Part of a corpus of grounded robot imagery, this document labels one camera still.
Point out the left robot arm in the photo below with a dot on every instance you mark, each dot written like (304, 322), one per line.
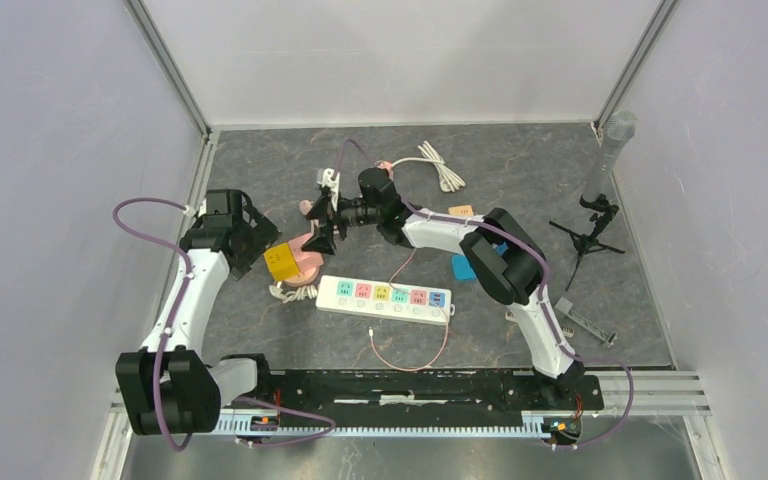
(166, 387)

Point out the light blue plug adapter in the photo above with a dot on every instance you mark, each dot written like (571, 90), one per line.
(461, 268)

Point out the tan cube adapter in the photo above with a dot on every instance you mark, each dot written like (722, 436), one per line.
(461, 211)

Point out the black microphone tripod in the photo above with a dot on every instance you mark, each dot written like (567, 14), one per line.
(604, 213)

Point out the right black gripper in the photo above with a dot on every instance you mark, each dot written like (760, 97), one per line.
(324, 212)

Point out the large white power strip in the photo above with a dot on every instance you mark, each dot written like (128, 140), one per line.
(392, 301)

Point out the salmon plug on strip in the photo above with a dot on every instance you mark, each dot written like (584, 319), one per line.
(386, 166)

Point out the white cable duct strip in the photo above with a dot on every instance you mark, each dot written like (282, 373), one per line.
(241, 423)

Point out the pink round socket stack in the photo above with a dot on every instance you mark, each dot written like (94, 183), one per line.
(309, 266)

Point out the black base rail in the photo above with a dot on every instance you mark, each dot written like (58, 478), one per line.
(483, 397)

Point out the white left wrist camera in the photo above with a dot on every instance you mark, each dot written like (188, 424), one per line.
(194, 211)

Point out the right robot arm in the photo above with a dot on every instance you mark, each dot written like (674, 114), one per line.
(509, 267)

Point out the grey microphone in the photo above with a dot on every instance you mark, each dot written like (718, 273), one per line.
(619, 129)

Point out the yellow cube adapter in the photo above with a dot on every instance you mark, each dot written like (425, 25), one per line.
(280, 262)

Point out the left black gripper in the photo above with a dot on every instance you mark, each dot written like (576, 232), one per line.
(263, 235)

